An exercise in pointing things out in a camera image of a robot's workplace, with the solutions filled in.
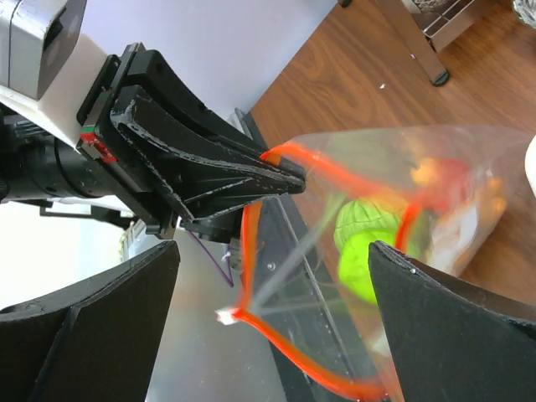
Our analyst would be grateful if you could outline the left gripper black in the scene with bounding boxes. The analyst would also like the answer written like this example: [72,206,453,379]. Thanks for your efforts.
[1,41,305,235]

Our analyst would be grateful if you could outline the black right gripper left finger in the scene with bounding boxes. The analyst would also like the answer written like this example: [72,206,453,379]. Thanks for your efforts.
[1,241,180,401]

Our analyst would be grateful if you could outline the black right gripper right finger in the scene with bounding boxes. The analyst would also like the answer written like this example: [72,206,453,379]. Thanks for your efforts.
[368,241,535,401]

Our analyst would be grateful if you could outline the large green cabbage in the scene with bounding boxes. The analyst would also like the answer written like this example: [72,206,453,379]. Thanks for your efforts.
[333,197,408,305]

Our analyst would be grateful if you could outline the clear zip top bag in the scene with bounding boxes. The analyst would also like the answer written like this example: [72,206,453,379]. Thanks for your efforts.
[218,126,535,401]

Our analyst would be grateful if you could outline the red bell pepper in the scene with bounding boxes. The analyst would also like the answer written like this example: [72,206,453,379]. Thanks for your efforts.
[411,157,470,213]

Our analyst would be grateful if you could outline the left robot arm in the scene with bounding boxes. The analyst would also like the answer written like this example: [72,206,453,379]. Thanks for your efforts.
[1,44,305,401]

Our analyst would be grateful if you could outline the metal dish rack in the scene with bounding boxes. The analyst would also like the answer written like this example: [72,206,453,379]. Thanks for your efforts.
[338,0,536,88]

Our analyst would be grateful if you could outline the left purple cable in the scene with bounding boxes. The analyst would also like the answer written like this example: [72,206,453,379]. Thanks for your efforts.
[186,232,235,288]

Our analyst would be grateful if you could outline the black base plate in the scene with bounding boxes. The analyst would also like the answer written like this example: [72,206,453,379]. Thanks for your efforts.
[234,108,378,402]

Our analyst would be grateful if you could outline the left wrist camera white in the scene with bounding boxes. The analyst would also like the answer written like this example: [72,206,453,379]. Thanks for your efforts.
[1,0,87,100]

